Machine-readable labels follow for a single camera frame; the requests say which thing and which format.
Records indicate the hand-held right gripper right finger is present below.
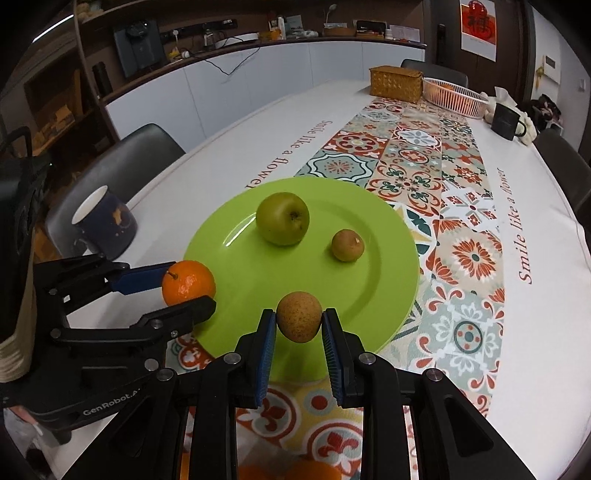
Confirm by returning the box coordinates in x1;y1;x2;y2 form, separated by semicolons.
321;308;539;480

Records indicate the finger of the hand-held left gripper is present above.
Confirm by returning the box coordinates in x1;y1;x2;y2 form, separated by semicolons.
34;256;175;302
51;295;217;370

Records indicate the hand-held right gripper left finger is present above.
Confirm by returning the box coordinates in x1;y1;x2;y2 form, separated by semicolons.
60;308;278;480

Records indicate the green plate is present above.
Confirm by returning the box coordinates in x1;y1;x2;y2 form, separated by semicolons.
183;178;420;384

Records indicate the dark blue mug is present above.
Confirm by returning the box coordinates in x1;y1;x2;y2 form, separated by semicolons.
71;185;138;259

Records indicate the small brown pear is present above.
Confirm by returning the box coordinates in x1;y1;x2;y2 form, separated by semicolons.
331;229;365;262

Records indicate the dark grey chair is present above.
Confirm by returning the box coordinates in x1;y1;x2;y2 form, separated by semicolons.
533;128;591;217
45;123;186;259
401;58;468;88

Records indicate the green apple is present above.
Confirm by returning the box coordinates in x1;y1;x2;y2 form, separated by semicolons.
256;192;310;246

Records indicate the wooden shelf unit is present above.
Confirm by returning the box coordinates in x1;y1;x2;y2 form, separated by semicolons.
14;0;95;160

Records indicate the patterned white tablecloth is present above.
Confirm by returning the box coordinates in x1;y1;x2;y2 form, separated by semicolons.
28;76;591;480

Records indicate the black thermos bottle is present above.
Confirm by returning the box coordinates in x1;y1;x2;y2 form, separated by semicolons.
91;62;114;93

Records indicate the black countertop appliance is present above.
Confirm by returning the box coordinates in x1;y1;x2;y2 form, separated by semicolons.
114;19;167;77

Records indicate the white round device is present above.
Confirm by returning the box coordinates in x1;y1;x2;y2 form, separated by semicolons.
213;31;260;49

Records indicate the woven wicker box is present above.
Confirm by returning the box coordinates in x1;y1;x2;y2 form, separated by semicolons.
369;66;424;104

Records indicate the black mug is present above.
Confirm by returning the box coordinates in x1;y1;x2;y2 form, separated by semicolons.
491;102;528;141

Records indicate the white cloth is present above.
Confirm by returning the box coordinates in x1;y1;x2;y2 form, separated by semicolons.
482;86;541;146

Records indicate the dark bag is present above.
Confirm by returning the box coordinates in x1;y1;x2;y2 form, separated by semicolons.
526;95;566;134

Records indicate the black cable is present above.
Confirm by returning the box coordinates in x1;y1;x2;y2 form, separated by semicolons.
185;44;264;79

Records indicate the wall poster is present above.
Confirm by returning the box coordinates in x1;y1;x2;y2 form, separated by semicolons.
460;0;497;62

